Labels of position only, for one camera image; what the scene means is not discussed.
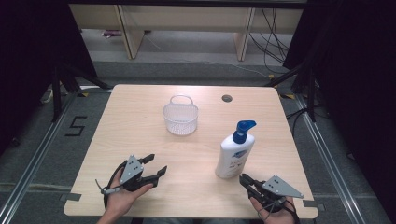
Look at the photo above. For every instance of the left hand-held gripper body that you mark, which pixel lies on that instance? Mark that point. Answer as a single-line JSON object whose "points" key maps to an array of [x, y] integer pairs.
{"points": [[131, 169]]}

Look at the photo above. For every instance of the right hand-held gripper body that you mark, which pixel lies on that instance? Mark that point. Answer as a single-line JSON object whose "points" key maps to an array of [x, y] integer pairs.
{"points": [[275, 190]]}

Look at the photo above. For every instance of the white lotion bottle blue pump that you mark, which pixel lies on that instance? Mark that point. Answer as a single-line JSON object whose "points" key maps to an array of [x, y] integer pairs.
{"points": [[234, 152]]}

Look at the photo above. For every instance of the white plastic mesh basket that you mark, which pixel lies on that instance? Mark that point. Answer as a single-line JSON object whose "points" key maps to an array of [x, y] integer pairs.
{"points": [[181, 118]]}

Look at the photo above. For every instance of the person's right hand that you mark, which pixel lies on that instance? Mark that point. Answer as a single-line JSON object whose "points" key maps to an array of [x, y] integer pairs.
{"points": [[275, 216]]}

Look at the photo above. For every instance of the person's left hand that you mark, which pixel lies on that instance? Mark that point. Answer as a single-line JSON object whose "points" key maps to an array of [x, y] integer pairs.
{"points": [[120, 200]]}

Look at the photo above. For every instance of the grey tape patch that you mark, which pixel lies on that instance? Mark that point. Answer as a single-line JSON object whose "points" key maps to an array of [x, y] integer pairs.
{"points": [[313, 204], [70, 197]]}

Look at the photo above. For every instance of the black metal stand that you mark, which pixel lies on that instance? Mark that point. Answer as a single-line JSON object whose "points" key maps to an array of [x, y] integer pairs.
{"points": [[57, 93], [311, 93]]}

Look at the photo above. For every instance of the black curtain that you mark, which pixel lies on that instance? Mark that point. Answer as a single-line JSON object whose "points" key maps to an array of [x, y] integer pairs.
{"points": [[34, 68], [358, 93]]}

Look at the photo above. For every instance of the small pink item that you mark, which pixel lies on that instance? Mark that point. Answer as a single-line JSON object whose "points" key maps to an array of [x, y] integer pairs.
{"points": [[111, 32]]}

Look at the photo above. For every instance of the silver floor rail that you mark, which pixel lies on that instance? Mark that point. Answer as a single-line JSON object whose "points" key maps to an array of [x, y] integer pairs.
{"points": [[34, 158], [330, 158]]}

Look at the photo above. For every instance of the light wooden desk frame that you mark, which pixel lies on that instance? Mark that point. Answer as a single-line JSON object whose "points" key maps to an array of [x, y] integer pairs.
{"points": [[186, 18]]}

